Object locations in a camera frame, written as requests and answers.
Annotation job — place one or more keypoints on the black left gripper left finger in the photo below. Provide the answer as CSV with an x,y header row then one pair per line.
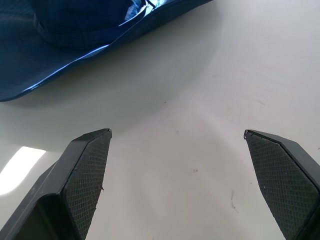
x,y
75,180

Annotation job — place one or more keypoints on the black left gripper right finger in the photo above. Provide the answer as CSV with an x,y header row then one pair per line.
x,y
285,180

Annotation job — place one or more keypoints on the blue brimmed hat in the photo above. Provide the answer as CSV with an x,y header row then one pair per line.
x,y
62,35

